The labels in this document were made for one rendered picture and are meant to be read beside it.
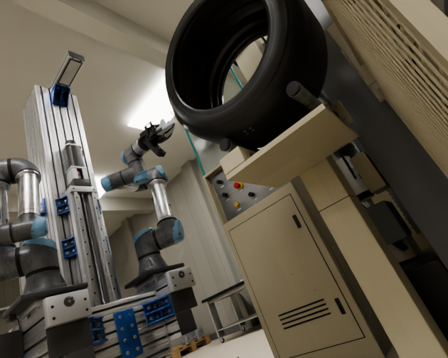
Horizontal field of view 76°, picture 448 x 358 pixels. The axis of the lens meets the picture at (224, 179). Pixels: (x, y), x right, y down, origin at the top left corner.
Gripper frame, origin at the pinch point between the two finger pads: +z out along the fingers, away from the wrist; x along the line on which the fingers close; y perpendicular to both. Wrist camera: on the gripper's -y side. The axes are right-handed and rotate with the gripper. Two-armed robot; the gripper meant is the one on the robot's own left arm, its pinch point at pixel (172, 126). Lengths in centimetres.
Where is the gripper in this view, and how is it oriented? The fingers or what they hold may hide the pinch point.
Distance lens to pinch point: 130.1
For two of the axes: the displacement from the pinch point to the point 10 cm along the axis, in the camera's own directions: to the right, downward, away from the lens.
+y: -2.8, -9.0, 3.2
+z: 7.4, -4.2, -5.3
